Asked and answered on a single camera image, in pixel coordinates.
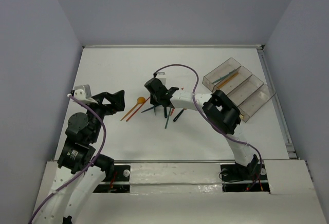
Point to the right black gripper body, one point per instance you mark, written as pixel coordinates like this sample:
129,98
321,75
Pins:
158,98

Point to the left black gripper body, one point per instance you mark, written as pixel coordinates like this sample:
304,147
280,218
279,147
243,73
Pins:
102,103

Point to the yellow knife dark handle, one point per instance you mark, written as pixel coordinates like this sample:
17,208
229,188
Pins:
165,112

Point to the teal fork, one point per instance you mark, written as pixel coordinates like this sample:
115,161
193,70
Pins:
223,77

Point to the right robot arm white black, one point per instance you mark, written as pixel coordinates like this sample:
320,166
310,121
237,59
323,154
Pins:
218,110

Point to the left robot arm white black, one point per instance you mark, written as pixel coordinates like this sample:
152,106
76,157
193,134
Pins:
80,166

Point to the orange spoon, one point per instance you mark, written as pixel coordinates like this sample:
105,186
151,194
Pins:
141,100

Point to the teal chopstick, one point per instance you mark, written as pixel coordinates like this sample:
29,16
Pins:
168,116

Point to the orange chopstick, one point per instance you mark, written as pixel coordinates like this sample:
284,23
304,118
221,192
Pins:
132,109
135,112

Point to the orange plastic knife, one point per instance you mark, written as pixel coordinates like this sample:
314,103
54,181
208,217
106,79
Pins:
173,109

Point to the clear four-compartment utensil organizer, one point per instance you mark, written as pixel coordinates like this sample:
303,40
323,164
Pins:
246,90

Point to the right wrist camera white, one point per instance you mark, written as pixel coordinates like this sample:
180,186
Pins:
161,76

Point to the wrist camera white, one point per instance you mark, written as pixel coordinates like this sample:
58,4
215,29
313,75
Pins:
82,93
161,76

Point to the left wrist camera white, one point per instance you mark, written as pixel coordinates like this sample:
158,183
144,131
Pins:
82,93

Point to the yellow knife black handle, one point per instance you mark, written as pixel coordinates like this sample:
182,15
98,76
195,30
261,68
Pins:
178,115

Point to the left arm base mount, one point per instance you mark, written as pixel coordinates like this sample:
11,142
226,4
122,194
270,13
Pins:
118,182

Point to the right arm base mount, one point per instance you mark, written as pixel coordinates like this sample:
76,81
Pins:
233,181

